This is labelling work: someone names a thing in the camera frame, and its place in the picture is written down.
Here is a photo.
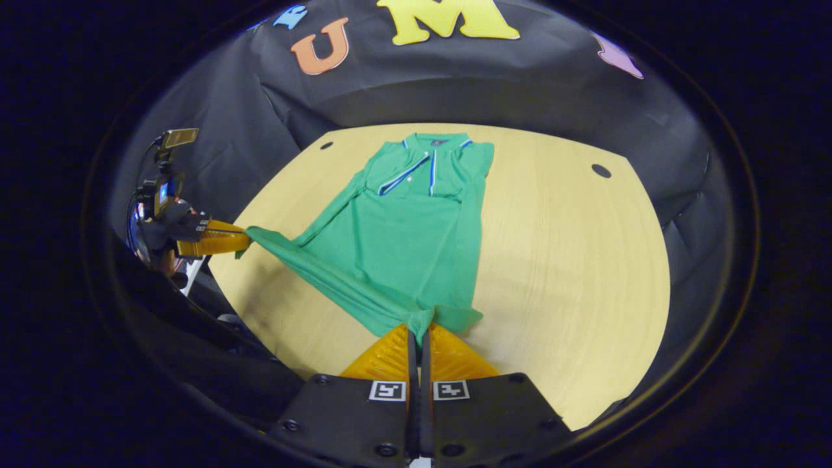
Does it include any green T-shirt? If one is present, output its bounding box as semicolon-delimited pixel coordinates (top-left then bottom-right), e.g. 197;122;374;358
235;133;495;345

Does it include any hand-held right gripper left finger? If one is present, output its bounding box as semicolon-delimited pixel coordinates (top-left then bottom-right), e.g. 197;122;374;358
270;323;418;468

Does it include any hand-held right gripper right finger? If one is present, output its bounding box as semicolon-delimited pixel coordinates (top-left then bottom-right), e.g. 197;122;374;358
419;323;573;468

